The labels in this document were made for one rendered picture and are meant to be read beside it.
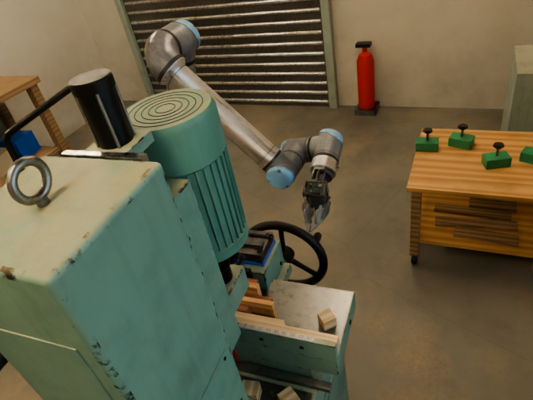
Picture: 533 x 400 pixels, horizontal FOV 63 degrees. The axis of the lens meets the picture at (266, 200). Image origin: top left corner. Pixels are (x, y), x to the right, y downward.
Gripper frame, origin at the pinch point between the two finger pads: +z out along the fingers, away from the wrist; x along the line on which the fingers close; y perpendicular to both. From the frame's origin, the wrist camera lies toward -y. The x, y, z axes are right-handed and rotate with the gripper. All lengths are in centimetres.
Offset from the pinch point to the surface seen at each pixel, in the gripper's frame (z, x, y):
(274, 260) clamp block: 17.2, -4.4, 11.8
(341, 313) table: 28.7, 16.7, 12.3
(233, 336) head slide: 44, -1, 32
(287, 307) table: 29.9, 2.9, 12.7
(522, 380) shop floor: 12, 74, -89
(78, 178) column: 38, -7, 82
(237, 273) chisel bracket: 29.2, -5.3, 30.4
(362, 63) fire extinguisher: -219, -31, -125
